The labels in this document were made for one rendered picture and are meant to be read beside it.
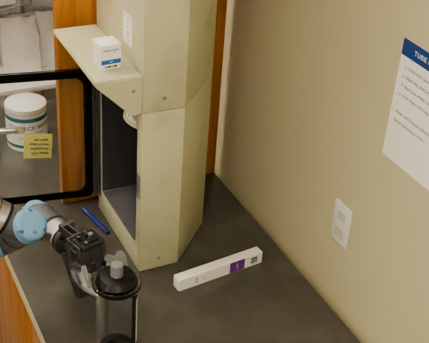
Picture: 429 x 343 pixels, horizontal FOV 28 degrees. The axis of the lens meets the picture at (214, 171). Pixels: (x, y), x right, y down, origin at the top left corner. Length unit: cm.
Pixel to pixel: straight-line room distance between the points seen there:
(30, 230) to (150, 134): 38
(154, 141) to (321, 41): 46
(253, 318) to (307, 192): 36
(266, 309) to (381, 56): 71
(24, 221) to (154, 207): 41
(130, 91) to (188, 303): 57
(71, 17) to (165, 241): 63
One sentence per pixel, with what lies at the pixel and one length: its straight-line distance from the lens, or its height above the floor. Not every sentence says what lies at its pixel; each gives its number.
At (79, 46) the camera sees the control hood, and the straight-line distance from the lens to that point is 210.
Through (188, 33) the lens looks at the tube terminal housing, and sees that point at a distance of 196.
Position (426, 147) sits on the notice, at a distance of 180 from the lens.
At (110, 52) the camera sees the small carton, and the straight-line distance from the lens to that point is 197.
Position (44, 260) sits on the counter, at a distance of 232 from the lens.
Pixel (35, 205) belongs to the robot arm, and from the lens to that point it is 210.
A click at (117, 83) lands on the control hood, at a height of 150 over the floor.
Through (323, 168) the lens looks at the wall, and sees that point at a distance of 216.
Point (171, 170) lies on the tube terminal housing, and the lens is 212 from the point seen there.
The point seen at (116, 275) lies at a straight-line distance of 187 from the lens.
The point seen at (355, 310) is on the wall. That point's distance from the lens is 218.
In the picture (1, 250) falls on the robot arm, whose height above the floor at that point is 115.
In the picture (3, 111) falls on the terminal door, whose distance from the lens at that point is 229.
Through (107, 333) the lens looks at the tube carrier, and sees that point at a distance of 194.
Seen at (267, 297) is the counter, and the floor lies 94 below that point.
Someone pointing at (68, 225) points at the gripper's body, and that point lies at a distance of 199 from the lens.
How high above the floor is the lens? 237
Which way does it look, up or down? 32 degrees down
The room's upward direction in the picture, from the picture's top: 4 degrees clockwise
